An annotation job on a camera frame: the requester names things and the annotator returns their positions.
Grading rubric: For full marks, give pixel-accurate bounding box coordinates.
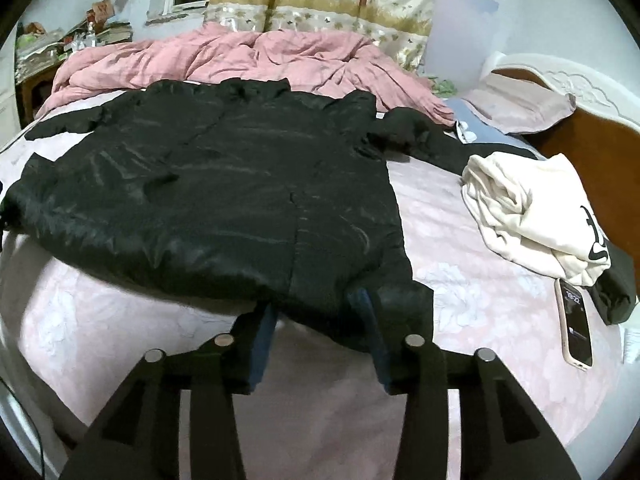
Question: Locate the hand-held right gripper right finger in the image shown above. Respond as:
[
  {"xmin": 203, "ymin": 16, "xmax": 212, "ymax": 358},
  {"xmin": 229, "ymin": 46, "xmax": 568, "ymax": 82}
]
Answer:
[{"xmin": 349, "ymin": 285, "xmax": 583, "ymax": 480}]

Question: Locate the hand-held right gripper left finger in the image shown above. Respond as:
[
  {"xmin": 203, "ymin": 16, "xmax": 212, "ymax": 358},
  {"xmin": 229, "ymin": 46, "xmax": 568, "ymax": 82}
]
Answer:
[{"xmin": 60, "ymin": 304, "xmax": 279, "ymax": 480}]

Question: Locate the black puffer jacket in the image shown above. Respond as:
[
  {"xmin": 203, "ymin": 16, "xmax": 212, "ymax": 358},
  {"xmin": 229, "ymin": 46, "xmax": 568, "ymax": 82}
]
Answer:
[{"xmin": 0, "ymin": 78, "xmax": 541, "ymax": 356}]

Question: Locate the pink floral bed sheet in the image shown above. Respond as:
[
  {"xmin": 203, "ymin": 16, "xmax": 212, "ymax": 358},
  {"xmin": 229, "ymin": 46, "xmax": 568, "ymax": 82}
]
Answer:
[{"xmin": 0, "ymin": 80, "xmax": 631, "ymax": 480}]

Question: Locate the cream white sweatshirt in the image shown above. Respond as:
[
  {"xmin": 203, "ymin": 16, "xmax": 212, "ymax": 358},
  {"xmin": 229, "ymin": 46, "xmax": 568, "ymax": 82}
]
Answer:
[{"xmin": 461, "ymin": 151, "xmax": 612, "ymax": 286}]

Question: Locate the smartphone in beige case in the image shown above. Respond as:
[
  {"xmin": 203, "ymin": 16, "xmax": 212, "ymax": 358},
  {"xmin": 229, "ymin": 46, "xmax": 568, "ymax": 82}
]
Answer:
[{"xmin": 554, "ymin": 277, "xmax": 594, "ymax": 367}]

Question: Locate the blue cloth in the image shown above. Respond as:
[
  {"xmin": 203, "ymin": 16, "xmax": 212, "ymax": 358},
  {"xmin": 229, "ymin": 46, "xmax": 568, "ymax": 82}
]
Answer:
[{"xmin": 445, "ymin": 97, "xmax": 541, "ymax": 156}]

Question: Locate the dark folded cloth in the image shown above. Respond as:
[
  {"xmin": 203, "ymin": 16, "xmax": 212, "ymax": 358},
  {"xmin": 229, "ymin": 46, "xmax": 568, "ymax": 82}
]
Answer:
[{"xmin": 592, "ymin": 247, "xmax": 638, "ymax": 326}]

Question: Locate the pale pink pillow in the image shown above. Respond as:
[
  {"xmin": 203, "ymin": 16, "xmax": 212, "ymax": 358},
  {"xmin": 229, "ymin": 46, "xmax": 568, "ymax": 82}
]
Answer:
[{"xmin": 462, "ymin": 72, "xmax": 576, "ymax": 136}]

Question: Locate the pink duvet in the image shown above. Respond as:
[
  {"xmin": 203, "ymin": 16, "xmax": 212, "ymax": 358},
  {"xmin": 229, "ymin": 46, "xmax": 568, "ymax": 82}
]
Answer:
[{"xmin": 37, "ymin": 22, "xmax": 458, "ymax": 128}]

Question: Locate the white and wooden headboard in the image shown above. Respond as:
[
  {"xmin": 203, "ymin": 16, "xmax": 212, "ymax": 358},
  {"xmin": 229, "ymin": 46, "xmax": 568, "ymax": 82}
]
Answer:
[{"xmin": 492, "ymin": 52, "xmax": 640, "ymax": 241}]

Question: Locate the floral patterned curtain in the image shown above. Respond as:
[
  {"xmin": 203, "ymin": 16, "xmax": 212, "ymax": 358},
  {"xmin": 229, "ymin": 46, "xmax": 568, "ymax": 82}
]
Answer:
[{"xmin": 207, "ymin": 0, "xmax": 443, "ymax": 73}]

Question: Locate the cluttered wooden desk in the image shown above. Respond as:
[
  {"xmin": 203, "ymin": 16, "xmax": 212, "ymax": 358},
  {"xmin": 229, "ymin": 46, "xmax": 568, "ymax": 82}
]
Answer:
[{"xmin": 15, "ymin": 20, "xmax": 136, "ymax": 126}]

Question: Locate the white cabinet door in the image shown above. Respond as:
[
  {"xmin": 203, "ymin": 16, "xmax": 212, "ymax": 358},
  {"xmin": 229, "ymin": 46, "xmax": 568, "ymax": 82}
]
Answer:
[{"xmin": 0, "ymin": 45, "xmax": 21, "ymax": 131}]

